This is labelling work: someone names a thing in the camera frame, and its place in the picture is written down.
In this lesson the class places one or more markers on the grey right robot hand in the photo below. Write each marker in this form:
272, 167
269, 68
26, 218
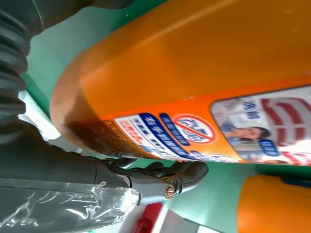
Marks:
60, 193

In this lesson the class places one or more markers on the orange detergent bottle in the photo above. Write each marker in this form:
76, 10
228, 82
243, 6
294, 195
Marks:
272, 209

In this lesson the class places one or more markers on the red and white sign stand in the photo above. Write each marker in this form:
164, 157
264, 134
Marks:
148, 222

